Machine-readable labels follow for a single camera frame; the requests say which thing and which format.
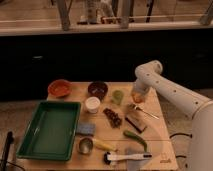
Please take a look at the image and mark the black cable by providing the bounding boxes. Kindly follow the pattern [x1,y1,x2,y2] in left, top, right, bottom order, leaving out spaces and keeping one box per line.
[169,132,193,159]

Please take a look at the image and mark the dark brown bowl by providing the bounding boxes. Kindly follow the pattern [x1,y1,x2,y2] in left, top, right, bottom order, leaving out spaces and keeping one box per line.
[88,81,108,100]

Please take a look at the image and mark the white paper cup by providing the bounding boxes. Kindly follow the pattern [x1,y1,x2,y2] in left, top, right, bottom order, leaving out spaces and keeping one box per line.
[85,97,100,114]

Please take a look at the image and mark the silver fork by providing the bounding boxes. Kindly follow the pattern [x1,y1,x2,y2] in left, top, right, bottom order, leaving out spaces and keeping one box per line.
[129,103,159,119]

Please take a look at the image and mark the blue-grey sponge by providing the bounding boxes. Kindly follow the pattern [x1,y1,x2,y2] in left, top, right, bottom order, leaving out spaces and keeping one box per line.
[77,123,96,136]

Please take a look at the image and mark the white-handled brush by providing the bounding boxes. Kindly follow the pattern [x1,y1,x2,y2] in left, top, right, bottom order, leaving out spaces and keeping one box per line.
[103,152,152,164]

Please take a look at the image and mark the bunch of dark grapes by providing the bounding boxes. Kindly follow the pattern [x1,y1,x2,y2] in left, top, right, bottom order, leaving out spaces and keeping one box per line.
[103,108,122,128]

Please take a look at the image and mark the green chili pepper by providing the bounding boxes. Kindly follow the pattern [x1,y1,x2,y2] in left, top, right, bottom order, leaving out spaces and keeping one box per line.
[123,130,148,152]

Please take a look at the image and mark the black stand at left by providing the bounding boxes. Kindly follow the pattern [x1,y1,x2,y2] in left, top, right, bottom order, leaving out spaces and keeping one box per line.
[0,131,14,171]

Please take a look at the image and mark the orange bowl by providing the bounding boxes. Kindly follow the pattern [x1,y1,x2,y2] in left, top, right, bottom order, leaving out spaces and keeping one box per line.
[47,79,71,98]

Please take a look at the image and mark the green plastic tray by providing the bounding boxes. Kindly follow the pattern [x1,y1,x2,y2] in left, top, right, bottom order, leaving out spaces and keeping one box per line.
[16,101,81,161]

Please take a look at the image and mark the grey cloth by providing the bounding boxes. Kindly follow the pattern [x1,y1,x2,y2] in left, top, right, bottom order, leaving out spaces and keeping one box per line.
[125,147,152,171]

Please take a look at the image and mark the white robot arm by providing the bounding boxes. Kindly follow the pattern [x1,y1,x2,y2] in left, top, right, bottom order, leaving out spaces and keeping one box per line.
[133,60,213,171]

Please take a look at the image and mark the small metal cup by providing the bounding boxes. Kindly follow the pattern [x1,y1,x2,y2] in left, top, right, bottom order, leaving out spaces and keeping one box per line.
[78,138,93,155]

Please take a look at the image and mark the small red-yellow apple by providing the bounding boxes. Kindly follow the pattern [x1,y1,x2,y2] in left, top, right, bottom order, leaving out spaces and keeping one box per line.
[132,93,145,103]

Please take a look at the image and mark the brown block sponge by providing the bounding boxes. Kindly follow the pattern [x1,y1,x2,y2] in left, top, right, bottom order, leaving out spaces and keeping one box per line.
[125,114,147,134]

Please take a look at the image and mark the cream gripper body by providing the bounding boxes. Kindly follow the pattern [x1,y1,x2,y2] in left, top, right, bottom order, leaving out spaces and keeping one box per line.
[132,81,149,98]

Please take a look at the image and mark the green plastic cup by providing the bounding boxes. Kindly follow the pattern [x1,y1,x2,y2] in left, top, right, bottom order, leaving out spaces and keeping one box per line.
[112,90,124,105]

